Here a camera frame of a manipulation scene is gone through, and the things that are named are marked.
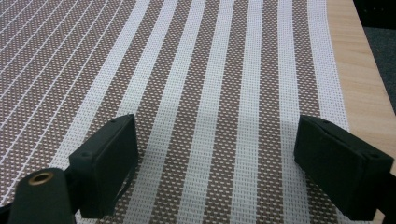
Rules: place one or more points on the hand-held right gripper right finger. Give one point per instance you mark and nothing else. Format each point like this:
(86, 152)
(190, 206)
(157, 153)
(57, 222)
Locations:
(339, 168)

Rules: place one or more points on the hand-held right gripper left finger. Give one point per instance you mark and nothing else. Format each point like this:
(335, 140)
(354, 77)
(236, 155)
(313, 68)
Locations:
(104, 168)

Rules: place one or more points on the brown white striped woven placemat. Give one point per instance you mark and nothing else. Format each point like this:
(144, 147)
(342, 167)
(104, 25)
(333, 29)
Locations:
(199, 77)

